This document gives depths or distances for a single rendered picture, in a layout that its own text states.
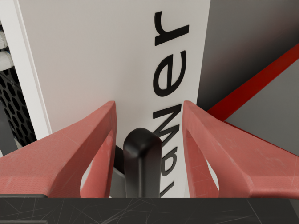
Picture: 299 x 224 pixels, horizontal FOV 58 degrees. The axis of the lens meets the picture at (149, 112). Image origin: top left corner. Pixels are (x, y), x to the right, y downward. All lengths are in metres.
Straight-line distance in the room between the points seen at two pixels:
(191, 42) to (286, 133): 0.24
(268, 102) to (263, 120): 0.05
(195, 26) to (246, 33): 0.33
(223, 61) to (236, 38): 0.04
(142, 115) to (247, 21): 0.35
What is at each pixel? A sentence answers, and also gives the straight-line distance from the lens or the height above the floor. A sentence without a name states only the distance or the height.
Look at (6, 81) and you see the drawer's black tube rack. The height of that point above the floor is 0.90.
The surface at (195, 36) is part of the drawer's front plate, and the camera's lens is 0.17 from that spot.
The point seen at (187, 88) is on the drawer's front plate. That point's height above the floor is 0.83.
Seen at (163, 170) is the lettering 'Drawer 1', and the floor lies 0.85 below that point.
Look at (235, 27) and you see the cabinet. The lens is 0.44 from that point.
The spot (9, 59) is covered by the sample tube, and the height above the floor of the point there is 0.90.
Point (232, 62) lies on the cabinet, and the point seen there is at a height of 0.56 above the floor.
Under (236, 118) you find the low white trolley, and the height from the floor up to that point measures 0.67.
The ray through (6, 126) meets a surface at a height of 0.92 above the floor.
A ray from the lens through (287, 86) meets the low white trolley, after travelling 0.49.
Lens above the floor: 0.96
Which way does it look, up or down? 37 degrees down
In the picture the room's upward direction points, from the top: 121 degrees counter-clockwise
